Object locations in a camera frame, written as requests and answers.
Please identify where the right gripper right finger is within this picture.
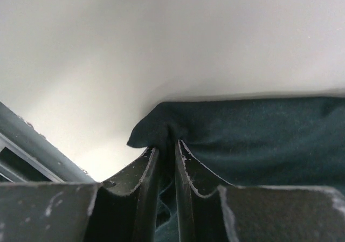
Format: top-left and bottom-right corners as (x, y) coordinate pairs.
(175, 140), (240, 241)

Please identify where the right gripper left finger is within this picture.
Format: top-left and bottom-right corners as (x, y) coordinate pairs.
(84, 148), (160, 242)

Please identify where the black t shirt blue logo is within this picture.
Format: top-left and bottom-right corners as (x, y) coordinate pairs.
(127, 97), (344, 241)

